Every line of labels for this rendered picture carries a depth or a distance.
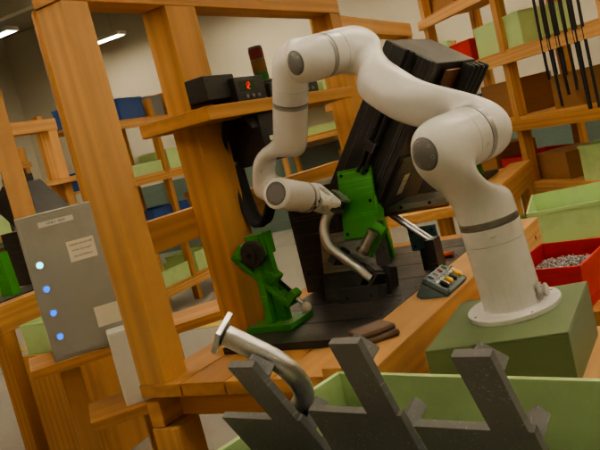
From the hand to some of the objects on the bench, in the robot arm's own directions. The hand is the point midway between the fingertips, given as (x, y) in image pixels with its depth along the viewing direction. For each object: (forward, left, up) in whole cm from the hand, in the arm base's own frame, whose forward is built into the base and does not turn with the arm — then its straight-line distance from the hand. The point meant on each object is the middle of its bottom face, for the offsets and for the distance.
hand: (335, 201), depth 221 cm
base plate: (+5, -13, -32) cm, 35 cm away
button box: (-27, +3, -34) cm, 44 cm away
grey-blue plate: (-10, -24, -31) cm, 40 cm away
